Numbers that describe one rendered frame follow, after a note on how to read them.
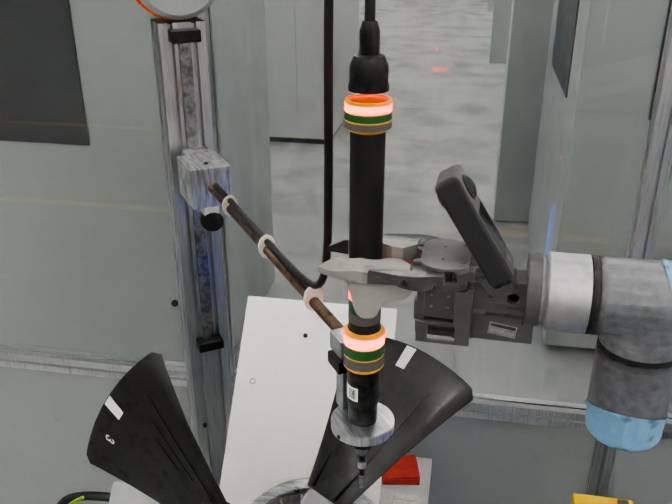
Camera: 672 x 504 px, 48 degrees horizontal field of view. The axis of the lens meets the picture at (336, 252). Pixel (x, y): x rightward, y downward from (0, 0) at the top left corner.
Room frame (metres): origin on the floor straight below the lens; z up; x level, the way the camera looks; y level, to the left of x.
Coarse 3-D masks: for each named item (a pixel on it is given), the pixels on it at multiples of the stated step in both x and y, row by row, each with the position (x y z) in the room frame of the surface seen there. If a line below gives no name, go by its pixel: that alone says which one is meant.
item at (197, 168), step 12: (180, 156) 1.26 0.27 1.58; (192, 156) 1.26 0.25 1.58; (204, 156) 1.26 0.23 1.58; (216, 156) 1.26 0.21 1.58; (180, 168) 1.24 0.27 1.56; (192, 168) 1.19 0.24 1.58; (204, 168) 1.19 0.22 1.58; (216, 168) 1.20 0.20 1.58; (228, 168) 1.21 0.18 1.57; (180, 180) 1.25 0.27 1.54; (192, 180) 1.18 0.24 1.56; (204, 180) 1.19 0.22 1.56; (216, 180) 1.20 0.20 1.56; (228, 180) 1.21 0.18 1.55; (180, 192) 1.26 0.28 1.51; (192, 192) 1.18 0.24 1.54; (204, 192) 1.19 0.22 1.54; (228, 192) 1.21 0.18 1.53; (192, 204) 1.18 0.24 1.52; (204, 204) 1.19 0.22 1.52; (216, 204) 1.20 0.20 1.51
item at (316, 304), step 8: (216, 192) 1.15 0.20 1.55; (232, 208) 1.08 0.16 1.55; (232, 216) 1.06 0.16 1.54; (240, 224) 1.03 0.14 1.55; (248, 232) 1.00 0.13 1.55; (256, 240) 0.97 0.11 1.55; (264, 248) 0.94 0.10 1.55; (272, 256) 0.91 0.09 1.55; (280, 264) 0.88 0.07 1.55; (288, 272) 0.86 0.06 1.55; (288, 280) 0.85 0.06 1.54; (296, 280) 0.84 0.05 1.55; (296, 288) 0.83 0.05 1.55; (304, 288) 0.81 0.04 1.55; (312, 304) 0.78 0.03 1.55; (320, 304) 0.77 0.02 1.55; (320, 312) 0.76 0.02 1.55; (328, 312) 0.75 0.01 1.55; (328, 320) 0.74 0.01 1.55; (336, 320) 0.74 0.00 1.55; (336, 328) 0.72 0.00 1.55
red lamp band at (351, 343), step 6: (384, 336) 0.66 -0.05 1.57; (348, 342) 0.66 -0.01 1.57; (354, 342) 0.65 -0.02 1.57; (360, 342) 0.65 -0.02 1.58; (366, 342) 0.65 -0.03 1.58; (372, 342) 0.65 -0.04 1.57; (378, 342) 0.65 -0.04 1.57; (354, 348) 0.65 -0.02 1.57; (360, 348) 0.65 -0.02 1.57; (366, 348) 0.65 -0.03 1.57; (372, 348) 0.65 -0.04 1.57
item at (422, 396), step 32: (416, 352) 0.86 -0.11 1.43; (384, 384) 0.84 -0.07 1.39; (416, 384) 0.82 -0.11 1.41; (448, 384) 0.80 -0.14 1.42; (416, 416) 0.78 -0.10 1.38; (448, 416) 0.76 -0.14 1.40; (320, 448) 0.83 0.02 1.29; (352, 448) 0.78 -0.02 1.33; (384, 448) 0.76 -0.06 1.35; (320, 480) 0.78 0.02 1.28; (352, 480) 0.74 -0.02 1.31
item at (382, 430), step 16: (336, 336) 0.70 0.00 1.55; (336, 352) 0.70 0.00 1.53; (336, 368) 0.69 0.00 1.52; (336, 384) 0.70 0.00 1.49; (336, 400) 0.70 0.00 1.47; (336, 416) 0.67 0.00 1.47; (384, 416) 0.67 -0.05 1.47; (336, 432) 0.65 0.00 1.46; (352, 432) 0.65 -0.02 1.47; (368, 432) 0.65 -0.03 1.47; (384, 432) 0.65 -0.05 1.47
